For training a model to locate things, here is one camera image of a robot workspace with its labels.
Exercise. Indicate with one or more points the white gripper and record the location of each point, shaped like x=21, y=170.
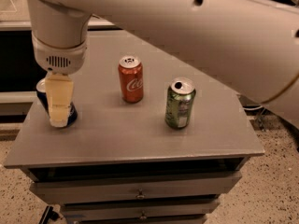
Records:
x=59, y=60

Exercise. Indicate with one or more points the blue pepsi can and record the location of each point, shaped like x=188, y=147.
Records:
x=41, y=95

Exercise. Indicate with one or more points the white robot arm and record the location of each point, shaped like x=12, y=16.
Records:
x=249, y=45

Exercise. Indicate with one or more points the red coke can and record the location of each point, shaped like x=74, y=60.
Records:
x=131, y=78

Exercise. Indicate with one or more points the green soda can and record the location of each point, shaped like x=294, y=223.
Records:
x=179, y=102

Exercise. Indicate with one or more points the grey metal railing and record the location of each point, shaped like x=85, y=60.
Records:
x=93, y=24

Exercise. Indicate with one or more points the grey drawer cabinet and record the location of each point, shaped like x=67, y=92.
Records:
x=112, y=138

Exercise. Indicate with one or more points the top grey drawer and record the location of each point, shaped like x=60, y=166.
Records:
x=135, y=188

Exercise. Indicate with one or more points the grey drawer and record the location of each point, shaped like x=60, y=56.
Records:
x=135, y=188
x=139, y=209

